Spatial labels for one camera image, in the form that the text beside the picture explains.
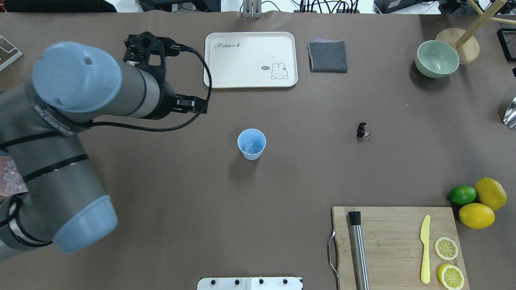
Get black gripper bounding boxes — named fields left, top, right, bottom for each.
left=155, top=81, right=208, bottom=120

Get dark red cherries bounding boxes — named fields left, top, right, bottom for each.
left=356, top=122, right=372, bottom=139

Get clear ice cubes pile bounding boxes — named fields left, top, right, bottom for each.
left=0, top=156, right=28, bottom=197

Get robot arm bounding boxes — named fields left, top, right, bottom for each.
left=1, top=38, right=212, bottom=260

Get light blue plastic cup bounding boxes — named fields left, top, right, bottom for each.
left=237, top=128, right=267, bottom=160

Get metal ice scoop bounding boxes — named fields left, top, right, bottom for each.
left=502, top=97, right=516, bottom=129

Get cream rabbit tray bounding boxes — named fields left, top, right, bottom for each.
left=204, top=32, right=298, bottom=89

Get grey folded cloth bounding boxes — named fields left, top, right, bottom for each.
left=307, top=39, right=348, bottom=73

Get steel muddler black tip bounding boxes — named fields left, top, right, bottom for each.
left=348, top=211, right=370, bottom=290

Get green ceramic bowl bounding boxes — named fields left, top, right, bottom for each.
left=415, top=40, right=460, bottom=79

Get yellow plastic knife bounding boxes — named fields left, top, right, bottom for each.
left=420, top=215, right=431, bottom=284

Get wooden glass stand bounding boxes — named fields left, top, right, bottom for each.
left=435, top=0, right=515, bottom=64

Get green lime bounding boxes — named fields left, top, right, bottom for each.
left=448, top=185, right=477, bottom=205

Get lemon half upper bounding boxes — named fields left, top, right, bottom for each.
left=434, top=237, right=459, bottom=261

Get lemon half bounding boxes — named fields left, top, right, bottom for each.
left=434, top=237, right=459, bottom=261
left=437, top=264, right=466, bottom=290

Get whole lemon outer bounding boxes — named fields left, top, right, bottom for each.
left=459, top=203, right=495, bottom=229

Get lemon half lower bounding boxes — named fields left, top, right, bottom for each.
left=437, top=264, right=466, bottom=290

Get whole lemon near board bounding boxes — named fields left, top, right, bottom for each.
left=474, top=177, right=507, bottom=211

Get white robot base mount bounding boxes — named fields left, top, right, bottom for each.
left=197, top=276, right=304, bottom=290

